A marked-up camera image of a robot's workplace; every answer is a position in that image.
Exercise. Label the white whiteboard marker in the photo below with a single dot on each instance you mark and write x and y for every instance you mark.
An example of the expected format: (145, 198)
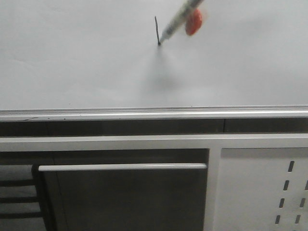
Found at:
(179, 18)

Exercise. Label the red round magnet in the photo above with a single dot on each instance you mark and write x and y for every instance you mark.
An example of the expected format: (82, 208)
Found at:
(195, 21)

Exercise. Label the white whiteboard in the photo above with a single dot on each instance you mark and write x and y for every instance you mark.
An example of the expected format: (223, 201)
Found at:
(69, 54)

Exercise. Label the aluminium whiteboard tray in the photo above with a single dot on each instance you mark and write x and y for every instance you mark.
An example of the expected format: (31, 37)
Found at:
(154, 113)

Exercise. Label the black drawn line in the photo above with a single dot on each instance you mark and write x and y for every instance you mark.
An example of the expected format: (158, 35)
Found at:
(157, 32)

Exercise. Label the white perforated metal panel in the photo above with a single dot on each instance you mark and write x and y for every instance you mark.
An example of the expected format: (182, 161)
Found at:
(262, 190)

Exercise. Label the dark slatted chair back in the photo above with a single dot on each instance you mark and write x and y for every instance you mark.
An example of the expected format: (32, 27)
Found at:
(19, 206)

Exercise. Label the white metal frame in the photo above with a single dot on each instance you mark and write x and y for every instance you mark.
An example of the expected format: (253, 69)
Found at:
(213, 143)

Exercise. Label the grey panel with white rail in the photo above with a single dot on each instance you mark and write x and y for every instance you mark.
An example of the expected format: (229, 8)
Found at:
(132, 197)

